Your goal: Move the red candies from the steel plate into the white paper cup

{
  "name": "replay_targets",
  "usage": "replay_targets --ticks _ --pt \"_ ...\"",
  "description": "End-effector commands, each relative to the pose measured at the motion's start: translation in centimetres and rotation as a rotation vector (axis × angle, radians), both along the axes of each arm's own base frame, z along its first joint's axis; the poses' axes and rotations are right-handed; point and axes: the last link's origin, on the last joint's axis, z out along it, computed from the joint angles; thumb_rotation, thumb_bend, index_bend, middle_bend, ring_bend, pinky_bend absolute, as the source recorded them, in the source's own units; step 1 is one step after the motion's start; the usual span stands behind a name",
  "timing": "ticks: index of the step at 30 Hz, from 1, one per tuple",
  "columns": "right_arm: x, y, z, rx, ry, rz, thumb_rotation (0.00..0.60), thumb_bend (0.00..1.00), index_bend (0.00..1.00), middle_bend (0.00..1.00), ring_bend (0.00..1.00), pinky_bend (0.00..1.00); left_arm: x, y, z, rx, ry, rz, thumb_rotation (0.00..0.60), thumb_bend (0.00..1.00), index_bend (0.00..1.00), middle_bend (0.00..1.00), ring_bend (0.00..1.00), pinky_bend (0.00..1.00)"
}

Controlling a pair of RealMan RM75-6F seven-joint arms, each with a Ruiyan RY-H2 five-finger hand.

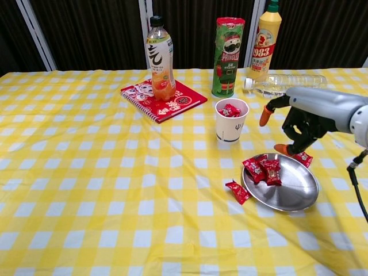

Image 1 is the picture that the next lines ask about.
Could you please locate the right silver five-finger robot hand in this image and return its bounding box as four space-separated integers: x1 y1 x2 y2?
258 87 362 158

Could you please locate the round steel plate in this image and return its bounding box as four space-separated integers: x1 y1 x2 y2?
241 152 320 212

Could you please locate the white paper cup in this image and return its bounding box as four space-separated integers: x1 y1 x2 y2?
214 98 250 144

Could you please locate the clear empty water bottle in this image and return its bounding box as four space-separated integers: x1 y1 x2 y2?
243 74 328 98

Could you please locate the yellow squeeze bottle green cap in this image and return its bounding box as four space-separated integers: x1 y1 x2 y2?
246 0 282 83

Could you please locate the green Pringles can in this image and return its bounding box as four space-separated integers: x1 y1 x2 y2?
211 17 247 99

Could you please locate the red spiral notebook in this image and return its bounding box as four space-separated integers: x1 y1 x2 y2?
120 79 208 124

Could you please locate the orange drink plastic bottle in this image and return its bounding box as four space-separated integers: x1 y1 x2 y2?
145 16 177 101

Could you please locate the yellow white checkered tablecloth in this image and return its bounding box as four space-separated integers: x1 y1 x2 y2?
0 67 368 276

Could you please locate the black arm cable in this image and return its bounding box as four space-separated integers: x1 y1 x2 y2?
346 148 368 224

